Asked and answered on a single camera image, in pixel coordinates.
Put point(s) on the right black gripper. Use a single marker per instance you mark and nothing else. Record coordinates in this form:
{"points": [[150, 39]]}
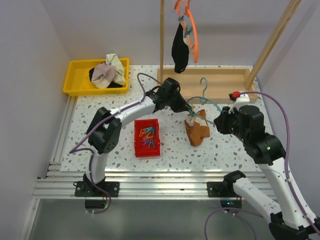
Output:
{"points": [[220, 121]]}

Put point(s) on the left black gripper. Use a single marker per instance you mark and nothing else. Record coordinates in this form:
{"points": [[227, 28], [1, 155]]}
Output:
{"points": [[182, 106]]}

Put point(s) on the dark teal clothespin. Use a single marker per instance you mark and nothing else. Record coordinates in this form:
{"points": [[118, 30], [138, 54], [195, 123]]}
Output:
{"points": [[191, 111]]}

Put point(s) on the brown orange underwear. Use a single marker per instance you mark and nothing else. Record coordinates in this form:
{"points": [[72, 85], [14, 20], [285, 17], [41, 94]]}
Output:
{"points": [[196, 129]]}

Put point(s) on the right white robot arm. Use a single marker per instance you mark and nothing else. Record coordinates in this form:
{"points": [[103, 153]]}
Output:
{"points": [[289, 217]]}

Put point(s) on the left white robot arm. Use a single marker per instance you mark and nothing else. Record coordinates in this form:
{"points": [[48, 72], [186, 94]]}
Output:
{"points": [[105, 128]]}

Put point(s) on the black underwear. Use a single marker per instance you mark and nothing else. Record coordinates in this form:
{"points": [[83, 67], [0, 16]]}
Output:
{"points": [[179, 51]]}

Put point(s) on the orange plastic hanger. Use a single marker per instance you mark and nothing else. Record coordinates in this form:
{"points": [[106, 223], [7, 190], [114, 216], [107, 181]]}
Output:
{"points": [[187, 21]]}

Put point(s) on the red plastic bin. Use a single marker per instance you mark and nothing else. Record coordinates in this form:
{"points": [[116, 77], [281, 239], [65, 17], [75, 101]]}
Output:
{"points": [[141, 150]]}

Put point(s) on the orange clothespin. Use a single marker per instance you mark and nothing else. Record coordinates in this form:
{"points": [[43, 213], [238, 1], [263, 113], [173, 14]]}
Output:
{"points": [[148, 136], [142, 132]]}

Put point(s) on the wooden rack base tray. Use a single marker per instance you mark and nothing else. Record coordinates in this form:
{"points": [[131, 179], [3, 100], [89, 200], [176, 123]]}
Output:
{"points": [[214, 83]]}

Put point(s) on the grey clothespin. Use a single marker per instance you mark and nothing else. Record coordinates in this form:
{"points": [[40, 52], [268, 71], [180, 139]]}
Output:
{"points": [[151, 144]]}

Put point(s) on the purple clothespin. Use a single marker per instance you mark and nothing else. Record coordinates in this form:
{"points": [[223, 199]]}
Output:
{"points": [[144, 142]]}

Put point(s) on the pale green cloth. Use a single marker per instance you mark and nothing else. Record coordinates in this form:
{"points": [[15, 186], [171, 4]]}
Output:
{"points": [[113, 60]]}

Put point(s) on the yellow plastic tray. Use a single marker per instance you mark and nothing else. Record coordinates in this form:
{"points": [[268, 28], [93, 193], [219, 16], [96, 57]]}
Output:
{"points": [[77, 82]]}

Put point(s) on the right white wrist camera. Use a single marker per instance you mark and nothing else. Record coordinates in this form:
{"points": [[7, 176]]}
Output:
{"points": [[238, 100]]}

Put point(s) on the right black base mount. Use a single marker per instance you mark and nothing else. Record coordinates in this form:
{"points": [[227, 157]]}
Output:
{"points": [[216, 189]]}

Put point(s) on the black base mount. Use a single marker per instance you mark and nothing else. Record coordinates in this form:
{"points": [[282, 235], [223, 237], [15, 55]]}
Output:
{"points": [[216, 189], [84, 190]]}

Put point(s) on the left wooden rack post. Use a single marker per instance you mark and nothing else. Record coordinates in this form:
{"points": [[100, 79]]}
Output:
{"points": [[162, 35]]}

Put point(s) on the wooden rack post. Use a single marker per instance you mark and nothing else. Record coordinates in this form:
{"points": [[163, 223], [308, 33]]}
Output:
{"points": [[162, 35], [272, 40]]}

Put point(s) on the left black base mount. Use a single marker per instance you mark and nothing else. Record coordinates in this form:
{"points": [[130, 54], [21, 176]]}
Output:
{"points": [[84, 190]]}

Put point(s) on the right wooden rack post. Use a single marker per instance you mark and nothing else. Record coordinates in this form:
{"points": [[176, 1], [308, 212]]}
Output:
{"points": [[272, 40]]}

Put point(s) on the aluminium rail frame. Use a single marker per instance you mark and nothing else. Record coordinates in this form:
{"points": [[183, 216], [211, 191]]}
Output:
{"points": [[181, 170]]}

